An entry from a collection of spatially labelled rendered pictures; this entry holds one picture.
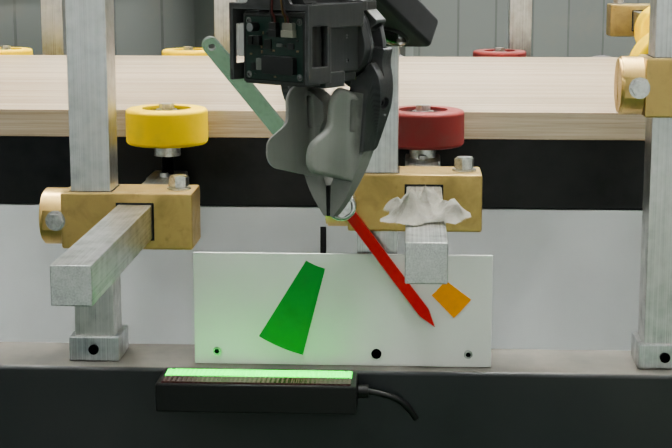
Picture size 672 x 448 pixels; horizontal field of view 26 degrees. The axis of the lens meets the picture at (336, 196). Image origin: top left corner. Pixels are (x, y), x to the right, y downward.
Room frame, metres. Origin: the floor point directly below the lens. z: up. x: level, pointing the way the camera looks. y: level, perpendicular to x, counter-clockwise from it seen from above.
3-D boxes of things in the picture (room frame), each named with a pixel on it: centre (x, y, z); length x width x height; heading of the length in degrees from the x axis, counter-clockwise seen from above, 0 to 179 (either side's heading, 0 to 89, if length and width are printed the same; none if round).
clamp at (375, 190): (1.26, -0.06, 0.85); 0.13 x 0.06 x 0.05; 87
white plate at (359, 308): (1.23, -0.01, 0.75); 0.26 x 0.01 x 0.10; 87
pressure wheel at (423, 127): (1.40, -0.08, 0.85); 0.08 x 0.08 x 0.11
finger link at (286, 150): (1.01, 0.03, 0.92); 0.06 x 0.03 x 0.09; 140
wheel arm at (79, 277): (1.22, 0.18, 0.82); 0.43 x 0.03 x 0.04; 177
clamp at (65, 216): (1.27, 0.19, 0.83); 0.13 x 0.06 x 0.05; 87
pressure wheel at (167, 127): (1.41, 0.17, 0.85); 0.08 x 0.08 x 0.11
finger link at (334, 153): (0.99, 0.00, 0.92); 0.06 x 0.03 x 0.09; 140
